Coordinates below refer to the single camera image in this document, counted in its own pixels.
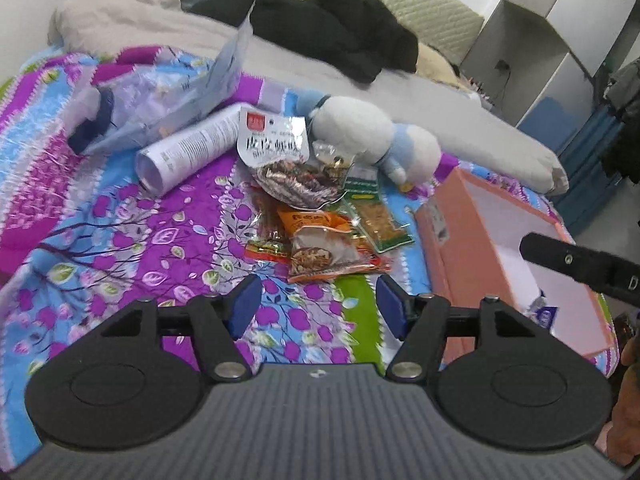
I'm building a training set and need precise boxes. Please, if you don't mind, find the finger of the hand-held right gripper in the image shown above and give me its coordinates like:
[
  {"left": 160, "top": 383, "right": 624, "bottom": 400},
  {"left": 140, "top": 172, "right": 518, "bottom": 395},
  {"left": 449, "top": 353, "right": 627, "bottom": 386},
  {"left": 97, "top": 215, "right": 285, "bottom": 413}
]
[{"left": 519, "top": 232, "right": 591, "bottom": 284}]

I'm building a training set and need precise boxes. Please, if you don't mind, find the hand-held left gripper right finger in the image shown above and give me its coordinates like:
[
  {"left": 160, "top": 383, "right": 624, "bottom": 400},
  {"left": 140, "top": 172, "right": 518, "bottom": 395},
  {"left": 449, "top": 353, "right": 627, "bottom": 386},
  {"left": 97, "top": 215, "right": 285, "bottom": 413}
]
[{"left": 375, "top": 274, "right": 538, "bottom": 383}]

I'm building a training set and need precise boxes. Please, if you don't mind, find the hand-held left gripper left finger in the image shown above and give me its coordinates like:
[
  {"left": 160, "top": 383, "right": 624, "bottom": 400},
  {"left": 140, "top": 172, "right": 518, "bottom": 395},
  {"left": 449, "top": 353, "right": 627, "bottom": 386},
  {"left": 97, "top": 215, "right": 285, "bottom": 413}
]
[{"left": 100, "top": 275, "right": 263, "bottom": 382}]

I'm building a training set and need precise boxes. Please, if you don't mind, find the blue snack packet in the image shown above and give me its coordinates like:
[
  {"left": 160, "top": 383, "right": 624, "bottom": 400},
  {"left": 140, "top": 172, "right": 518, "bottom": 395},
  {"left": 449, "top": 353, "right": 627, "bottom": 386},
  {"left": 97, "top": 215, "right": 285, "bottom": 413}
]
[{"left": 525, "top": 292, "right": 561, "bottom": 336}]

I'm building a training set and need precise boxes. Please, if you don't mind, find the pink cardboard box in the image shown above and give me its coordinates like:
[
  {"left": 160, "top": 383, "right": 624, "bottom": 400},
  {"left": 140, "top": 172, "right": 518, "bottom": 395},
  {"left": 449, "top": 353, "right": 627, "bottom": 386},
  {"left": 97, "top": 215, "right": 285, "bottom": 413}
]
[{"left": 414, "top": 167, "right": 615, "bottom": 366}]

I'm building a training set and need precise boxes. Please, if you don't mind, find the orange snack packet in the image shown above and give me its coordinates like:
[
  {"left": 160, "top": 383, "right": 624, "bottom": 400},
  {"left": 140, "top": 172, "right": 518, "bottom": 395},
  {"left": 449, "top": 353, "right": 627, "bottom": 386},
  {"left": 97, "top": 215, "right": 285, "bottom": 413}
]
[{"left": 276, "top": 209, "right": 392, "bottom": 282}]

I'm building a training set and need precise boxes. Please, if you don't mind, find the grey snack packet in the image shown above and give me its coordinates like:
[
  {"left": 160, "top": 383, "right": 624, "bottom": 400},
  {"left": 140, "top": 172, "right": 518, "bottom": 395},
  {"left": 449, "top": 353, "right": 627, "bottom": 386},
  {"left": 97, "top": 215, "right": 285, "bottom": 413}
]
[{"left": 235, "top": 105, "right": 348, "bottom": 211}]

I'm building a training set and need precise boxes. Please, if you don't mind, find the person's right forearm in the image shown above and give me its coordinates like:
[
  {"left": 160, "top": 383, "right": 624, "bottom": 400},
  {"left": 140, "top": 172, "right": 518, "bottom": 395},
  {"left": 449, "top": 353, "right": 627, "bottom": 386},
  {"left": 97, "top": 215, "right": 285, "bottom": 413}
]
[{"left": 606, "top": 335, "right": 640, "bottom": 467}]

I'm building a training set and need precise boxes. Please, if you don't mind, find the green-edged clear snack packet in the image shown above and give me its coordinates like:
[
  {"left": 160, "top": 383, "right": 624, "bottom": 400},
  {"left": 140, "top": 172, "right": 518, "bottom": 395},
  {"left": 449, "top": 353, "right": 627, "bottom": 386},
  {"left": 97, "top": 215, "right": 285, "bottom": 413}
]
[{"left": 345, "top": 195, "right": 416, "bottom": 253}]

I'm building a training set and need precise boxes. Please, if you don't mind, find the blue curtain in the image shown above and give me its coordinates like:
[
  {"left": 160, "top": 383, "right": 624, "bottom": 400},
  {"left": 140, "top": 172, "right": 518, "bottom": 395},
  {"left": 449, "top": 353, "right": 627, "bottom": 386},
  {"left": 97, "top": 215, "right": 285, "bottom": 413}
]
[{"left": 552, "top": 105, "right": 631, "bottom": 236}]

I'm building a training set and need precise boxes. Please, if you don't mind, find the floral purple bedsheet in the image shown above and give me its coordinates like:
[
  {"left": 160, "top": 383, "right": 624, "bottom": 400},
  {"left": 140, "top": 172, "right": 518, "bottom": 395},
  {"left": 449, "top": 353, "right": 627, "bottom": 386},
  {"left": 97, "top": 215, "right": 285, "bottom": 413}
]
[{"left": 0, "top": 45, "right": 621, "bottom": 451}]

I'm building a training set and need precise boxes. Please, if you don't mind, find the small clear packet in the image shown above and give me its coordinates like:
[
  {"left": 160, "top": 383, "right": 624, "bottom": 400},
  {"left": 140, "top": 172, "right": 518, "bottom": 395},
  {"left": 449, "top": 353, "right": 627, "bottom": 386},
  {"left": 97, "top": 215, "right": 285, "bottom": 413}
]
[{"left": 312, "top": 139, "right": 357, "bottom": 173}]

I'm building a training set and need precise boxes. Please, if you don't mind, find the white spray can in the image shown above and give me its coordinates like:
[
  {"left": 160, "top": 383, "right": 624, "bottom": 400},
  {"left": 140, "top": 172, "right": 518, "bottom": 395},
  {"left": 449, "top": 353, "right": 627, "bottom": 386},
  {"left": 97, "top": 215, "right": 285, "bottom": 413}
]
[{"left": 135, "top": 105, "right": 251, "bottom": 196}]

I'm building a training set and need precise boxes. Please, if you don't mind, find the white and blue plush toy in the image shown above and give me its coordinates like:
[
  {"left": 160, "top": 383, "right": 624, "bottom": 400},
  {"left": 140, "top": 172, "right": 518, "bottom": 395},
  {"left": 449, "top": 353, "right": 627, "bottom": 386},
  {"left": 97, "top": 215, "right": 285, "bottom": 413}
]
[{"left": 295, "top": 89, "right": 442, "bottom": 191}]

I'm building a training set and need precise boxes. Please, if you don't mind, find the beige pillow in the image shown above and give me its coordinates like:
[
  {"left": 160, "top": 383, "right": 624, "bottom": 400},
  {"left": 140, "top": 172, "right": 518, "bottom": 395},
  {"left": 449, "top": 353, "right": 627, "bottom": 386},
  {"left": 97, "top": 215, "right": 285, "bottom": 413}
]
[{"left": 415, "top": 42, "right": 481, "bottom": 93}]

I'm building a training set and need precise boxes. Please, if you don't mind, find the clear plastic bag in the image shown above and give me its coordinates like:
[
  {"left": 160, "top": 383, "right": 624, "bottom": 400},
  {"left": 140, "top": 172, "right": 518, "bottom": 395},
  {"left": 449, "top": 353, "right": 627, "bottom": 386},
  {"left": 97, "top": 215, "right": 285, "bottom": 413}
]
[{"left": 70, "top": 2, "right": 256, "bottom": 157}]

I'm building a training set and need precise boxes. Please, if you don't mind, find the dark blue cloth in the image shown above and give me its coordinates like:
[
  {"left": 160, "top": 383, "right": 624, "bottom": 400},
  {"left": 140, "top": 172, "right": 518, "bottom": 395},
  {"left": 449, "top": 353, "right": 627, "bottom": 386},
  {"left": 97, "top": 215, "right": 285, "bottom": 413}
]
[{"left": 67, "top": 89, "right": 117, "bottom": 156}]

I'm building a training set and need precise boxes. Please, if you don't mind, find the black clothing heap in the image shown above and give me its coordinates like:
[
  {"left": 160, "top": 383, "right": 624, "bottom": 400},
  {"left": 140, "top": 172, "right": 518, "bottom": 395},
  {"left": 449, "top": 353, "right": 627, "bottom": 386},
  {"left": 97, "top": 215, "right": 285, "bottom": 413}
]
[{"left": 187, "top": 0, "right": 420, "bottom": 85}]

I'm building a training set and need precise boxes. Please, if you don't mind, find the grey duvet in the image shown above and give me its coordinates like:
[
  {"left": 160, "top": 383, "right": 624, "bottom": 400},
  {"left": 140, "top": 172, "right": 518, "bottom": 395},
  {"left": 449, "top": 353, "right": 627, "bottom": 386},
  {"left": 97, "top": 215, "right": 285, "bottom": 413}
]
[{"left": 47, "top": 0, "right": 571, "bottom": 196}]

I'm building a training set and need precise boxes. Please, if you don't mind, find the quilted beige headboard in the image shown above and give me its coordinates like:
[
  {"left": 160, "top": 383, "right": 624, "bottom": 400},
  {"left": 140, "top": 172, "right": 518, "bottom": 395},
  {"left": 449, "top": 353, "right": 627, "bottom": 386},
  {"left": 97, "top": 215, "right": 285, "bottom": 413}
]
[{"left": 320, "top": 0, "right": 486, "bottom": 63}]

